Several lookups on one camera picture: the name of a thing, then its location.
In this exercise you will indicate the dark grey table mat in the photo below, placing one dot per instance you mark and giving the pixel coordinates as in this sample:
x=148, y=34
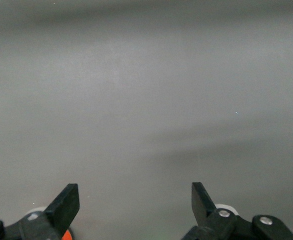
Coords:
x=146, y=100

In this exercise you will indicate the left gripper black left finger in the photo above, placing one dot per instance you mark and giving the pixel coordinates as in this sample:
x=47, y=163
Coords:
x=61, y=207

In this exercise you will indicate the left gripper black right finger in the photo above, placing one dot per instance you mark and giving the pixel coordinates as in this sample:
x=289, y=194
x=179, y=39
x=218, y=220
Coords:
x=201, y=205

